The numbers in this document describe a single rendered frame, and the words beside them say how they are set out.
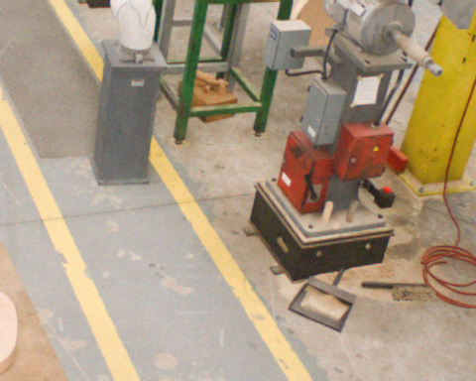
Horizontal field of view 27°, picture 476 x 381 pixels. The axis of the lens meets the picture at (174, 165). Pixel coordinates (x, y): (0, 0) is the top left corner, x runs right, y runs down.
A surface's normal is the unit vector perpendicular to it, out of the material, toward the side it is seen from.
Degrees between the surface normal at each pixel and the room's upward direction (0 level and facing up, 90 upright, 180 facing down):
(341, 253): 90
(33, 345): 0
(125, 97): 90
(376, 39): 94
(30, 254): 0
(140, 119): 90
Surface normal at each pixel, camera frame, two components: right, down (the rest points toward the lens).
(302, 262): 0.37, 0.56
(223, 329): 0.14, -0.82
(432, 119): -0.92, 0.10
